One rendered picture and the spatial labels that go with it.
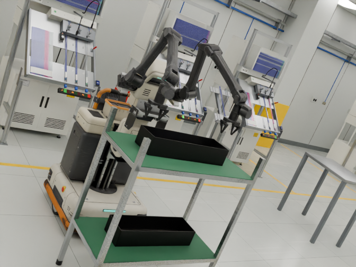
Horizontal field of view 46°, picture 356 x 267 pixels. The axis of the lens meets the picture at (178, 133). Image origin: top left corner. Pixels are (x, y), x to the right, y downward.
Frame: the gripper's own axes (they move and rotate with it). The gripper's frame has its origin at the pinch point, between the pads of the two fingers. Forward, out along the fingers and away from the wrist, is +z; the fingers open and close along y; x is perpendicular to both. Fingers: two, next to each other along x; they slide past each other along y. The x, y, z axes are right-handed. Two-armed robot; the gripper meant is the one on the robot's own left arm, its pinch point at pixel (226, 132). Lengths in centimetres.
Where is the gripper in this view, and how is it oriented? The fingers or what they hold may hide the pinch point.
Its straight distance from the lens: 272.6
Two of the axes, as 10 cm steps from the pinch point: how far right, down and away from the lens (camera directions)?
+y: 7.9, 1.5, 6.0
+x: -5.0, -4.3, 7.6
